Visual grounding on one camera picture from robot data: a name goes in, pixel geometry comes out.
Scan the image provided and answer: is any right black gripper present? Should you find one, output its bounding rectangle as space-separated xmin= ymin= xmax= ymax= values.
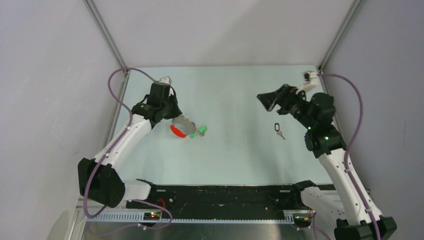
xmin=256 ymin=83 xmax=316 ymax=130

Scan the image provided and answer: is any red handled metal key holder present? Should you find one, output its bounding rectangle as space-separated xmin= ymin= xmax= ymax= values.
xmin=169 ymin=114 xmax=198 ymax=138

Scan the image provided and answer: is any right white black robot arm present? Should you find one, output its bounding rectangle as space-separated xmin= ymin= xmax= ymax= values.
xmin=257 ymin=84 xmax=397 ymax=240

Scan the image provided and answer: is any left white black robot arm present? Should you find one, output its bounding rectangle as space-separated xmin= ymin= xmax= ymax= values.
xmin=77 ymin=77 xmax=182 ymax=208

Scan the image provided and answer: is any loose key with black tag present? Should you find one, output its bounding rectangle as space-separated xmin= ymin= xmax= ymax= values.
xmin=274 ymin=122 xmax=286 ymax=140

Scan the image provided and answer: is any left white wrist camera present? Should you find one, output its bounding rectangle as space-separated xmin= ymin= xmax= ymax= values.
xmin=158 ymin=76 xmax=172 ymax=85

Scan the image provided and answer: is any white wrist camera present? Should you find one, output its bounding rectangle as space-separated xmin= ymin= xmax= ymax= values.
xmin=296 ymin=71 xmax=320 ymax=94
xmin=158 ymin=76 xmax=172 ymax=85

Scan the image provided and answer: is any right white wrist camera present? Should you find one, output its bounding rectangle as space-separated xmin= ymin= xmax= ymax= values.
xmin=296 ymin=71 xmax=320 ymax=94

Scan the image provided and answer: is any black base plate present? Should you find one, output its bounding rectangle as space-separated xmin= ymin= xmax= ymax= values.
xmin=146 ymin=180 xmax=315 ymax=220

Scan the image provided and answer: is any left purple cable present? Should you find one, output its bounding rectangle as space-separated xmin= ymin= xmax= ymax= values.
xmin=82 ymin=67 xmax=174 ymax=238

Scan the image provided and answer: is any left aluminium frame post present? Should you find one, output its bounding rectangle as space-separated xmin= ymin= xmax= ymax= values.
xmin=82 ymin=0 xmax=130 ymax=76

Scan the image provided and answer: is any aluminium frame post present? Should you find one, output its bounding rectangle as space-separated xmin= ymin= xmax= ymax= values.
xmin=82 ymin=0 xmax=130 ymax=76
xmin=317 ymin=0 xmax=366 ymax=72

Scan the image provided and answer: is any slotted cable duct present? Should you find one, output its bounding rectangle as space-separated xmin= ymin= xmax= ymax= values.
xmin=87 ymin=211 xmax=294 ymax=224

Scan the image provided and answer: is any right aluminium frame post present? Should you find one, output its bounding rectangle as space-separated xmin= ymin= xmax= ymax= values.
xmin=317 ymin=0 xmax=366 ymax=72

